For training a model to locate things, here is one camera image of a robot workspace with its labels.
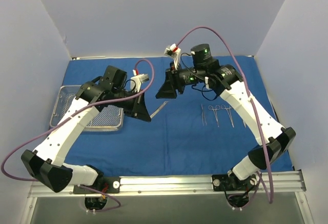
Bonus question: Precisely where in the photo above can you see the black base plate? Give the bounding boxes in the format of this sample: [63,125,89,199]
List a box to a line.
[211,173,258,192]
[73,176,121,194]

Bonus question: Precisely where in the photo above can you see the aluminium front rail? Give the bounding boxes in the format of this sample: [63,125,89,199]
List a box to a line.
[28,171,306,198]

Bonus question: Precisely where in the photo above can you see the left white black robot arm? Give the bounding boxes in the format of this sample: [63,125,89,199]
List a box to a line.
[21,77,151,193]

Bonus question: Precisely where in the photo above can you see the thin black wire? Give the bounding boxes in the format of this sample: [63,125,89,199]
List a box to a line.
[192,84,218,101]

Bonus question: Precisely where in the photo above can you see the blue surgical wrap cloth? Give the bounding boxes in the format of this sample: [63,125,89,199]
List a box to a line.
[37,55,294,177]

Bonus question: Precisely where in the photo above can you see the steel tweezers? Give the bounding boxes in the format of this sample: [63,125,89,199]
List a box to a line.
[150,101,168,118]
[201,104,207,126]

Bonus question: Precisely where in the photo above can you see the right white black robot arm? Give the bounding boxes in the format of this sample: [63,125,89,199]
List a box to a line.
[156,64,296,190]

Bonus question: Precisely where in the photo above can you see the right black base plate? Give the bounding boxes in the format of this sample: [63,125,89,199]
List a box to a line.
[211,173,258,192]

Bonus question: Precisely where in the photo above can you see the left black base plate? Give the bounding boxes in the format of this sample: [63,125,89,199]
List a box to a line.
[73,176,121,194]

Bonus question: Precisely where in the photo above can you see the steel forceps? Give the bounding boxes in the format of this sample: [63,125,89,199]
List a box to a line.
[220,104,234,128]
[208,105,220,127]

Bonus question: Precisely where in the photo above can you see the wire mesh instrument tray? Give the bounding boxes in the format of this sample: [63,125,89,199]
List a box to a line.
[49,85,124,132]

